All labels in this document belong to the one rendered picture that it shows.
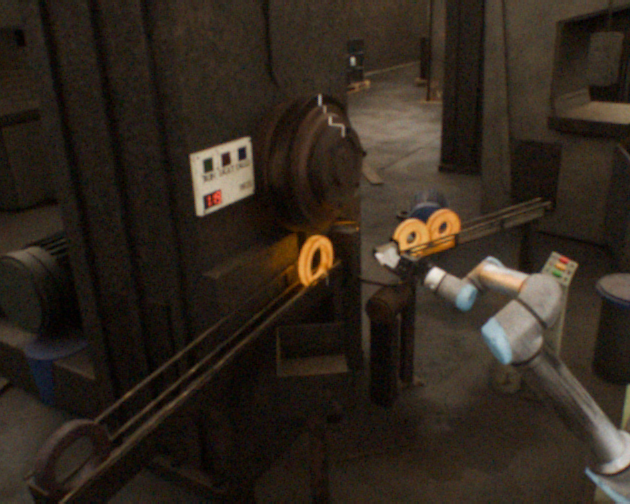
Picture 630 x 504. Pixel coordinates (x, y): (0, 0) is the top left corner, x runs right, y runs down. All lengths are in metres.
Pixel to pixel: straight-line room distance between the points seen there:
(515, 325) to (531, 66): 3.07
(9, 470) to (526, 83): 3.82
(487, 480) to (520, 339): 0.86
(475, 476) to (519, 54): 3.04
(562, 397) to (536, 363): 0.13
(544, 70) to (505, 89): 0.30
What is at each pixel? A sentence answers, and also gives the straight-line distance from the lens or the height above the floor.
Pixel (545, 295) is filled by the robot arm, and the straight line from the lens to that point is 1.68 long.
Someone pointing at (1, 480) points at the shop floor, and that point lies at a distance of 2.68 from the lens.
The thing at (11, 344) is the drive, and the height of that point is 0.25.
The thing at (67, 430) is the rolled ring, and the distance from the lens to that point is 1.47.
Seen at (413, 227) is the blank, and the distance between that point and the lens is 2.48.
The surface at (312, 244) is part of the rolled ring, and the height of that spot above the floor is 0.84.
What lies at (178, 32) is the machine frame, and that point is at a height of 1.57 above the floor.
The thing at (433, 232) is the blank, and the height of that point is 0.72.
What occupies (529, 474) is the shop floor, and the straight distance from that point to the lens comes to 2.45.
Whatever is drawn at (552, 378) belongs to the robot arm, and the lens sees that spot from 1.74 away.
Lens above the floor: 1.61
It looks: 22 degrees down
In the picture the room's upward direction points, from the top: 2 degrees counter-clockwise
